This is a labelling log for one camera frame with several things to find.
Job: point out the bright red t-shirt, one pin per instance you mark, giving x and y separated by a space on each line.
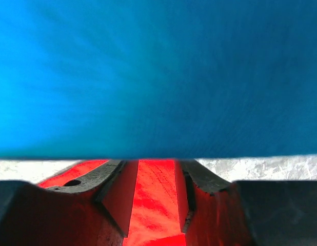
155 217

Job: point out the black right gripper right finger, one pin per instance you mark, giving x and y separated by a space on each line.
213 211

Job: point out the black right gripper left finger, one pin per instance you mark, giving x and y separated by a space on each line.
94 209

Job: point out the folded blue t-shirt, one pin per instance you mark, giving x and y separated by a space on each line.
157 79

